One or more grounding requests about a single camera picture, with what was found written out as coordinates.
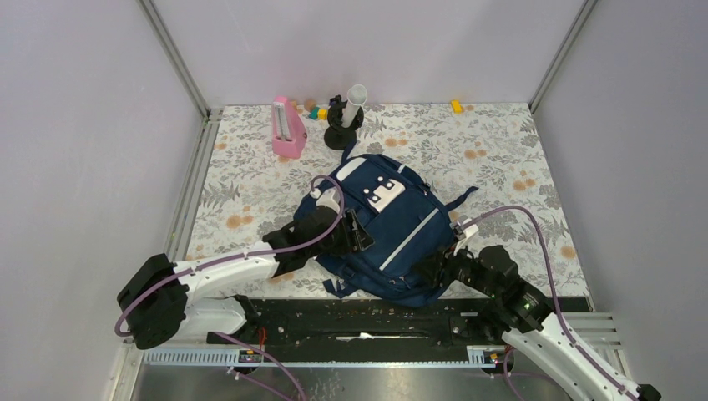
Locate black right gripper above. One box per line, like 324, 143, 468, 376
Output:
409, 236, 500, 300

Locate navy blue backpack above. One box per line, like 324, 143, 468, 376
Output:
315, 144, 477, 307

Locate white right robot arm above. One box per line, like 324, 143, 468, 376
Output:
413, 246, 661, 400

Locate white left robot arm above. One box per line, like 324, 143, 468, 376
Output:
114, 206, 375, 350

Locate black round stand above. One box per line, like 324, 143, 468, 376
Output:
324, 94, 364, 150

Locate pink rack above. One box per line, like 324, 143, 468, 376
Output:
271, 96, 307, 159

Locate green block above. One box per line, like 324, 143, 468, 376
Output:
308, 106, 321, 120

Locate brown round block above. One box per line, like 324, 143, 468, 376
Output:
304, 99, 316, 112

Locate white cylinder on stand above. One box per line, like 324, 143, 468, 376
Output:
341, 84, 367, 128

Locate yellow block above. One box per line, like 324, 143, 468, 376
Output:
450, 99, 463, 114

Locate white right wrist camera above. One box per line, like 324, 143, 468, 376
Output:
453, 219, 479, 255

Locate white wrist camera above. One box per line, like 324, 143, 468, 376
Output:
453, 219, 479, 255
310, 187, 341, 214

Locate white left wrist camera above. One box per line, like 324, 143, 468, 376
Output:
310, 187, 341, 214

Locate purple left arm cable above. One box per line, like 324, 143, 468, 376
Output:
114, 175, 346, 401

